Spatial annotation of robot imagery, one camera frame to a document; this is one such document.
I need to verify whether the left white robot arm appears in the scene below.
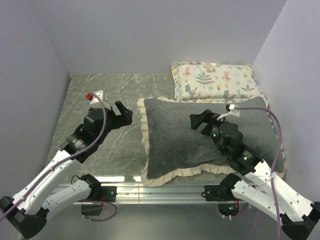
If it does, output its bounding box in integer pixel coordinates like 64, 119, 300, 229
0, 101, 133, 240

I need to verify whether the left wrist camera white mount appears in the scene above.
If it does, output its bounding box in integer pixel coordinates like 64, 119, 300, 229
85, 90, 111, 110

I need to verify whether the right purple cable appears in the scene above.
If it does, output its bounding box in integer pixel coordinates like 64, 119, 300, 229
230, 105, 283, 240

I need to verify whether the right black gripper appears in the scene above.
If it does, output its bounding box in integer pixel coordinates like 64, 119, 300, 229
190, 109, 233, 156

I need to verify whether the aluminium mounting rail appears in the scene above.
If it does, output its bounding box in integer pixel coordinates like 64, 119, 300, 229
56, 182, 258, 205

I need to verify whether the floral animal print pillow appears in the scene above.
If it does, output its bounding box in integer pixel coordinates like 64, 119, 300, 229
171, 61, 262, 102

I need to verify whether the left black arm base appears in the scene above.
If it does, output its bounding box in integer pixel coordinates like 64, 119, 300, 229
70, 174, 118, 222

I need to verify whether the purple cable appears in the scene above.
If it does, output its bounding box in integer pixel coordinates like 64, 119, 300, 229
0, 92, 118, 222
230, 105, 283, 240

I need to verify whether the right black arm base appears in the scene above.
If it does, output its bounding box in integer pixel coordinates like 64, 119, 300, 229
201, 173, 241, 218

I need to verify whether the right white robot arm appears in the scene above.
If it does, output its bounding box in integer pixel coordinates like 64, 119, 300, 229
190, 109, 320, 240

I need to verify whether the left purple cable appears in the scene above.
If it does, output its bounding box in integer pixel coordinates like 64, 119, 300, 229
0, 92, 118, 222

